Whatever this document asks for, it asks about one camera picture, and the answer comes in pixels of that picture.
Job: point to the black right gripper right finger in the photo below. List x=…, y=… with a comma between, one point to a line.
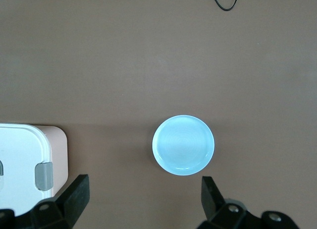
x=213, y=201

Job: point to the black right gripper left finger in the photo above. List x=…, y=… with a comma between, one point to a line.
x=71, y=204

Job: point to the light blue round plate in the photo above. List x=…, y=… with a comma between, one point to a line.
x=183, y=144

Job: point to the white lidded pink lunch box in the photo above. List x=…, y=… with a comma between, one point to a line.
x=19, y=152

